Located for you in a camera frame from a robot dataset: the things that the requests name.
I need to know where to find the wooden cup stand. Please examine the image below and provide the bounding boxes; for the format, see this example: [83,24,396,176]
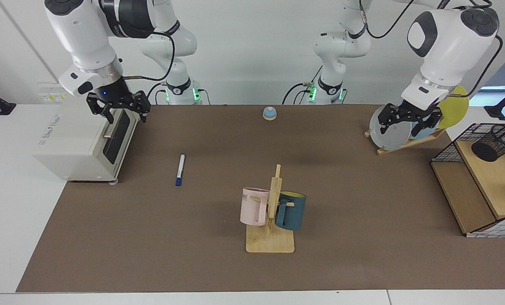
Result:
[246,164,295,254]

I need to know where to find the white wall socket box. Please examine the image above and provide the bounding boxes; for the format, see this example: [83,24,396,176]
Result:
[38,83,69,104]

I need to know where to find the black mesh pen holder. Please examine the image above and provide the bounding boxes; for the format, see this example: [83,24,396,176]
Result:
[472,125,505,162]

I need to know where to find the dark blue cup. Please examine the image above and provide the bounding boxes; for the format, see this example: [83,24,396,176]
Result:
[274,191,307,231]

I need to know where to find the white marker with blue cap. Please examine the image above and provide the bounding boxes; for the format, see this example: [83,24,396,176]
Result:
[175,154,186,187]

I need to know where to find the pale toaster oven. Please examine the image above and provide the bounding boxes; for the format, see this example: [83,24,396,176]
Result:
[33,95,141,183]

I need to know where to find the light blue plate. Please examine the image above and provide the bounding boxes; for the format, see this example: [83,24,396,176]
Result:
[398,100,441,141]

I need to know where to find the wooden plate rack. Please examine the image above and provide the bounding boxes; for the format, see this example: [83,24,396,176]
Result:
[364,128,446,156]

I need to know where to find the black base cable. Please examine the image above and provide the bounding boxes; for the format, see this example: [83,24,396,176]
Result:
[282,66,324,105]
[146,82,169,105]

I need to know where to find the wire basket with wooden floor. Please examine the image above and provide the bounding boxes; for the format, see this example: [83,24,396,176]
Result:
[431,123,505,238]

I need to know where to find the grey plate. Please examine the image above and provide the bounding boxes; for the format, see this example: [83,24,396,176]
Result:
[369,104,413,151]

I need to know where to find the yellow plate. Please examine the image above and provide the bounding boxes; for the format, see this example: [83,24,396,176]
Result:
[436,85,469,130]

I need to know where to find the brown table cloth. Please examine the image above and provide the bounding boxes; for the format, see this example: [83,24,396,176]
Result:
[16,104,505,293]

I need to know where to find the pink cup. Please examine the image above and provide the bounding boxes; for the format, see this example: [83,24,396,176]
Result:
[240,187,270,226]

